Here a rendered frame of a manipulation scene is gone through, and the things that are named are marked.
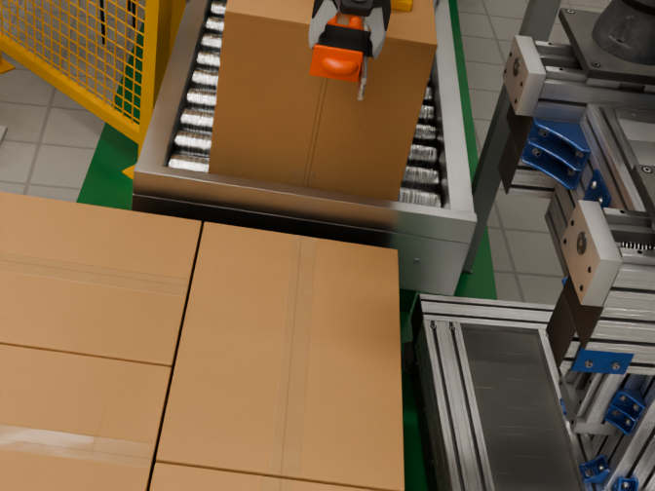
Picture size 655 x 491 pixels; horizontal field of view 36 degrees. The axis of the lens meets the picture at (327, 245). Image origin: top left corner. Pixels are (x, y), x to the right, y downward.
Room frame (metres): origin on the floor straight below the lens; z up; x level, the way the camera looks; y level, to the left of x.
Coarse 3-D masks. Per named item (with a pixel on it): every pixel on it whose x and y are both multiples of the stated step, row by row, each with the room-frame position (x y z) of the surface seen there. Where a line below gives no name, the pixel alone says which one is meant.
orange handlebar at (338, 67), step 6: (336, 18) 1.49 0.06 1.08; (354, 18) 1.49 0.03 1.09; (354, 24) 1.47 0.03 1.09; (360, 24) 1.47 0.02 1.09; (324, 60) 1.35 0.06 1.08; (330, 60) 1.34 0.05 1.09; (336, 60) 1.34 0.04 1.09; (342, 60) 1.35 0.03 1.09; (348, 60) 1.35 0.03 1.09; (324, 66) 1.34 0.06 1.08; (330, 66) 1.34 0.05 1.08; (336, 66) 1.33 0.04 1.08; (342, 66) 1.34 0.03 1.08; (348, 66) 1.34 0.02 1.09; (354, 66) 1.34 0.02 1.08; (330, 72) 1.34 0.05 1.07; (336, 72) 1.33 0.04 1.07; (342, 72) 1.33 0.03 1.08; (348, 72) 1.34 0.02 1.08; (354, 72) 1.34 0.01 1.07
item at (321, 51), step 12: (336, 24) 1.43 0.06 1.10; (324, 36) 1.38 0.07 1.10; (336, 36) 1.39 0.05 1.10; (348, 36) 1.40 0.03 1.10; (360, 36) 1.41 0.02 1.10; (324, 48) 1.35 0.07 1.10; (336, 48) 1.35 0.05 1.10; (348, 48) 1.36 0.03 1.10; (360, 48) 1.37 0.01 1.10; (312, 60) 1.35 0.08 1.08; (360, 60) 1.35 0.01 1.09; (312, 72) 1.35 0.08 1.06; (324, 72) 1.35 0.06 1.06
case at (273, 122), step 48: (240, 0) 1.74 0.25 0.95; (288, 0) 1.78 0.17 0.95; (432, 0) 1.91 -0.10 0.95; (240, 48) 1.69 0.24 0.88; (288, 48) 1.70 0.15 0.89; (384, 48) 1.72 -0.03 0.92; (432, 48) 1.73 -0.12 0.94; (240, 96) 1.69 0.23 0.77; (288, 96) 1.70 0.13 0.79; (336, 96) 1.71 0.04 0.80; (384, 96) 1.72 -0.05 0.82; (240, 144) 1.69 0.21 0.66; (288, 144) 1.70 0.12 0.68; (336, 144) 1.71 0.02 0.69; (384, 144) 1.72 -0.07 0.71; (336, 192) 1.72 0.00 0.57; (384, 192) 1.73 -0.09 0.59
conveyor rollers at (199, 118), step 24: (216, 0) 2.54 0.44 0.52; (216, 24) 2.37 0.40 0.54; (216, 48) 2.27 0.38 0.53; (216, 72) 2.13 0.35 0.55; (192, 96) 2.01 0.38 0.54; (192, 120) 1.92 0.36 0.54; (192, 144) 1.83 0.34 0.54; (432, 144) 2.06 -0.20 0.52; (192, 168) 1.74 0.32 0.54; (408, 168) 1.89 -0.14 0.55; (432, 168) 1.97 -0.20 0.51; (408, 192) 1.80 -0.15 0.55
